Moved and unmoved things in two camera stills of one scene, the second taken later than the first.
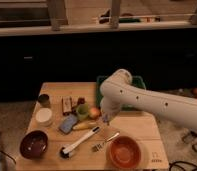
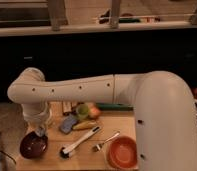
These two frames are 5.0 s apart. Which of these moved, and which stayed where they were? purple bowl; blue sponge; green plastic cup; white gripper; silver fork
Moved: white gripper
Stayed: silver fork; green plastic cup; purple bowl; blue sponge
